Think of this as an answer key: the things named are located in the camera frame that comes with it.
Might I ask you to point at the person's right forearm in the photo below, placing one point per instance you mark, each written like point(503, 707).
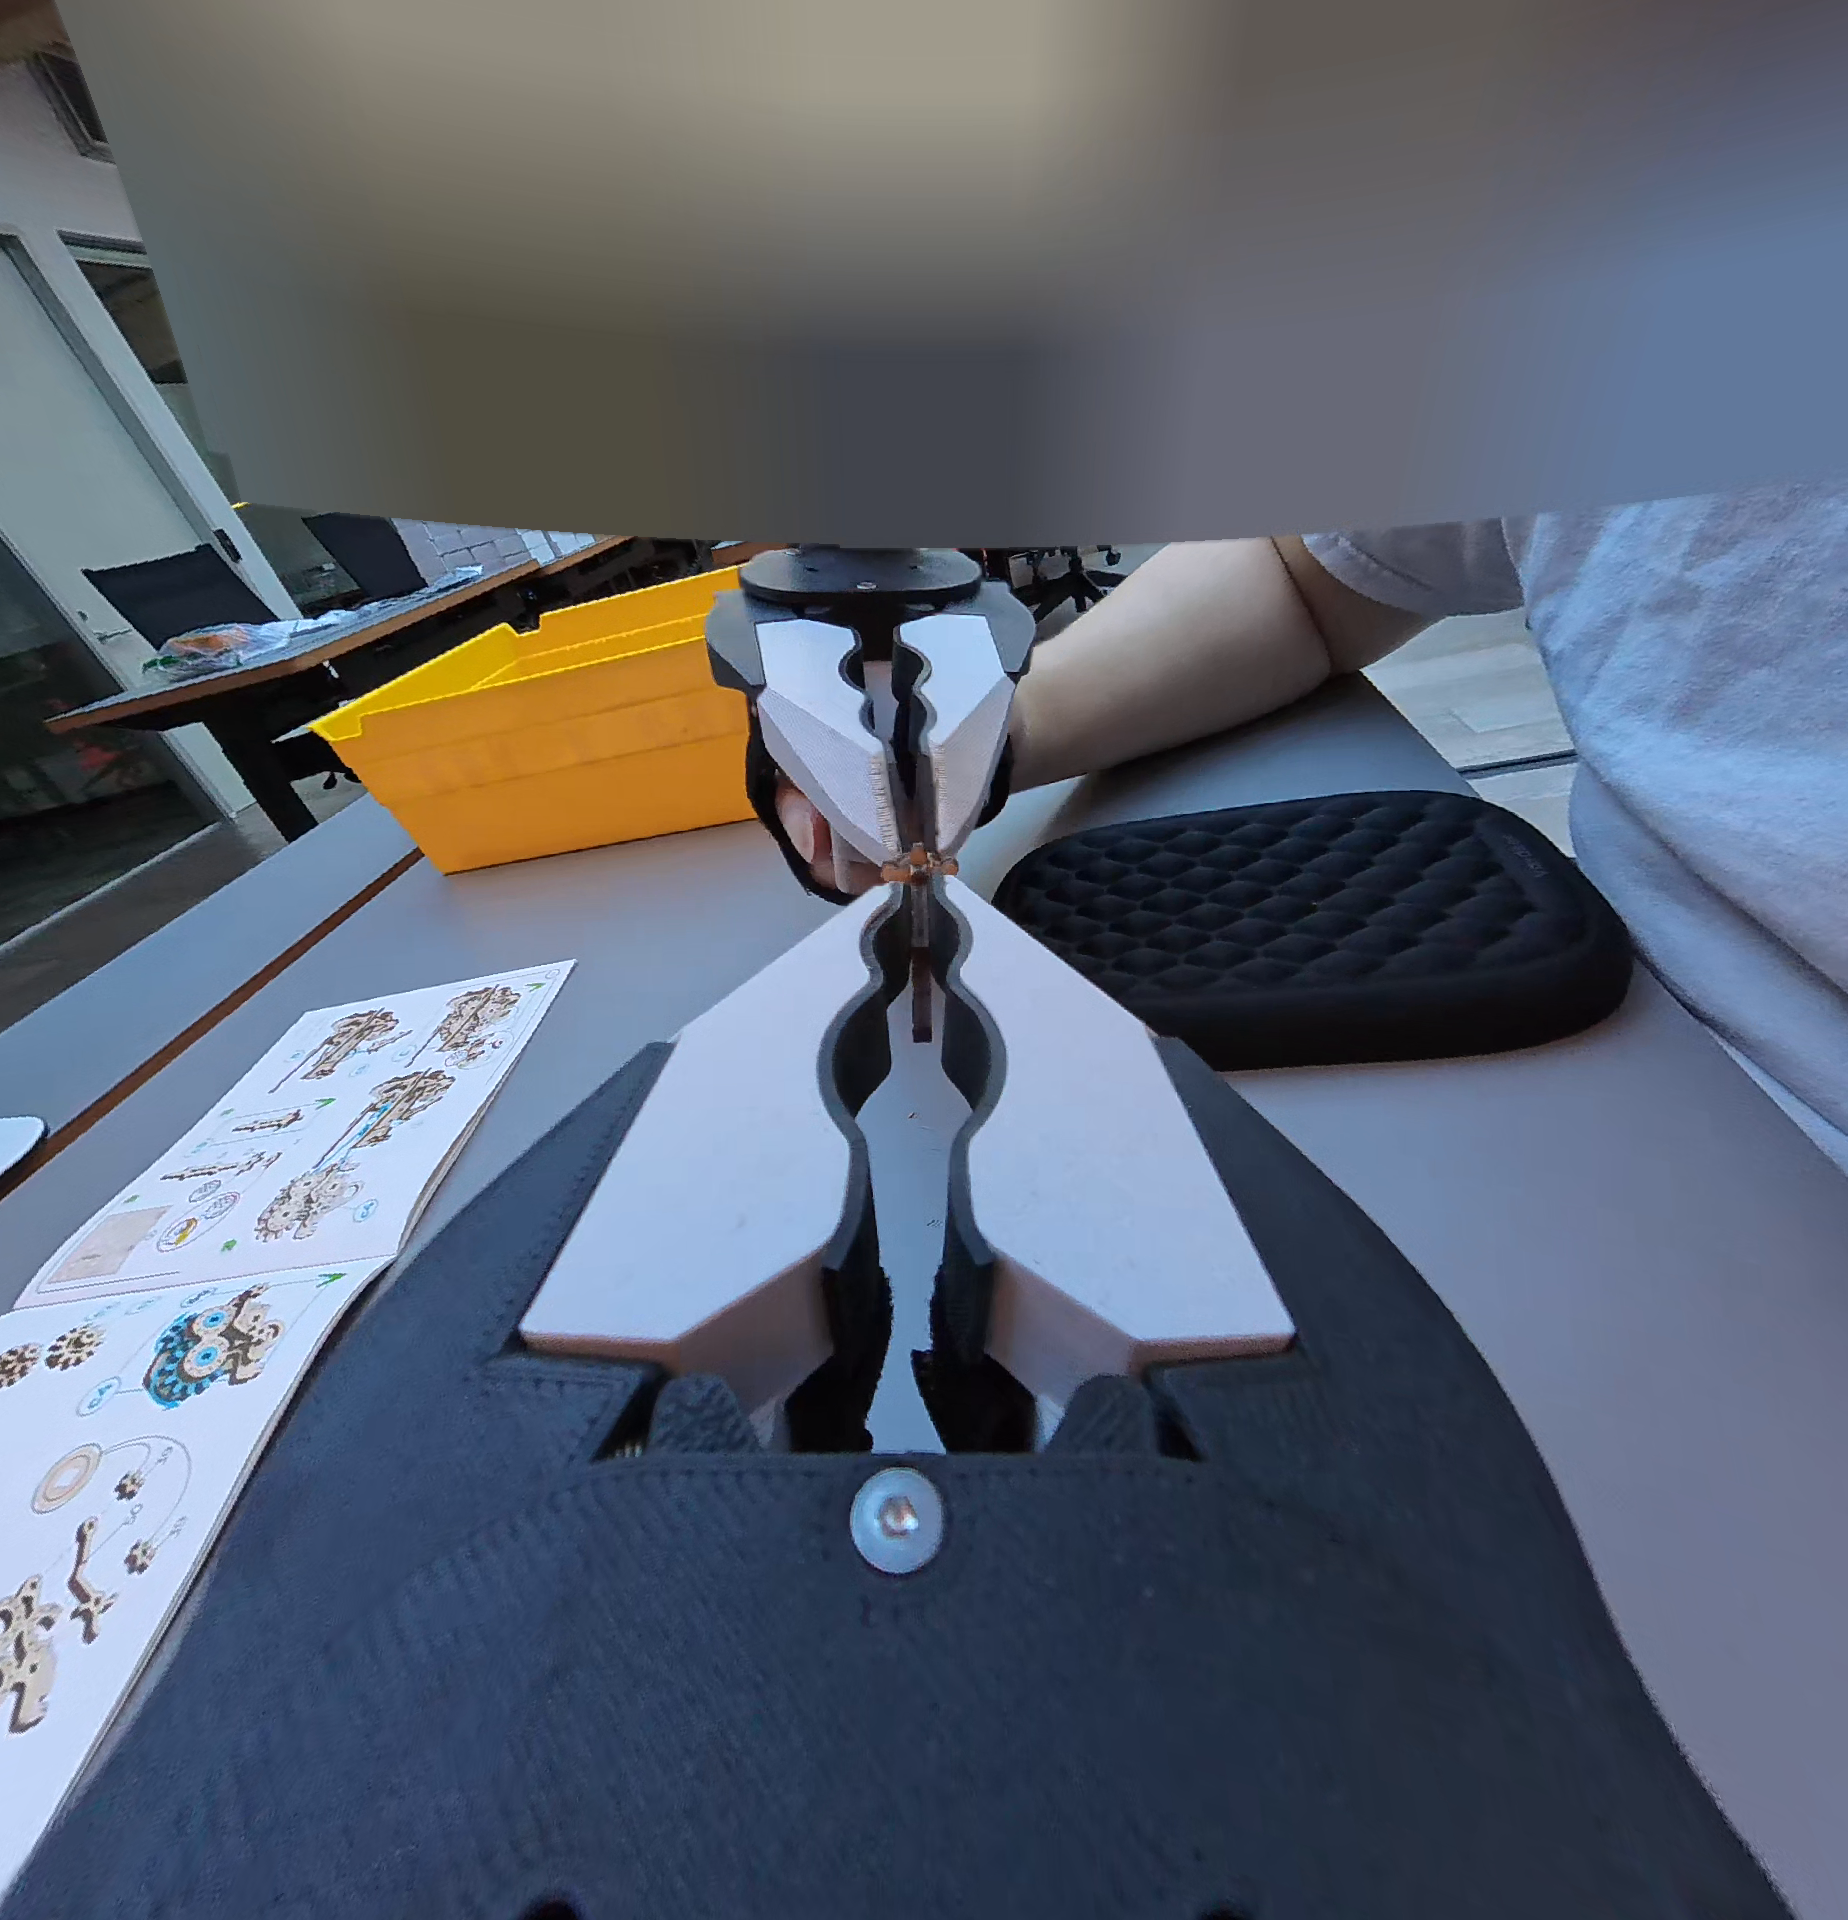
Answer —
point(1164, 661)

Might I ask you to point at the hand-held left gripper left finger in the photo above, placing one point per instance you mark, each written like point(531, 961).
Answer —
point(685, 1201)

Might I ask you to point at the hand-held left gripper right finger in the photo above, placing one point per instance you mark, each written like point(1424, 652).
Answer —
point(1120, 1201)

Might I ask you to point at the dark table with wood edge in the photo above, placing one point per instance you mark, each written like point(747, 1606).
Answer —
point(355, 636)

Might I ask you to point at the person's white shirt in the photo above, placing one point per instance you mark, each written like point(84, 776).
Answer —
point(1736, 751)

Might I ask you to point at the orange snack bag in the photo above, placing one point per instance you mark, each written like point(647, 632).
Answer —
point(212, 648)

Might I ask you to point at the small wooden model part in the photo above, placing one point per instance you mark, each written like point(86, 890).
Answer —
point(921, 865)

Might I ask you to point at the person's right hand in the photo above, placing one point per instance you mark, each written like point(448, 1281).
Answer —
point(826, 850)

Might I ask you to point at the model instruction booklet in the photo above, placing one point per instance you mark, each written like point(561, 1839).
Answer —
point(340, 1141)

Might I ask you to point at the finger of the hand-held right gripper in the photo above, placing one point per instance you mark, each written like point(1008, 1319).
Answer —
point(977, 705)
point(812, 705)

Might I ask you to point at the black quilted wrist rest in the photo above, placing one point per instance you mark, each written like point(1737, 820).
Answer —
point(1315, 930)

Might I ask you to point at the yellow plastic bin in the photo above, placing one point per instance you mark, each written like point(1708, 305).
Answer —
point(564, 781)

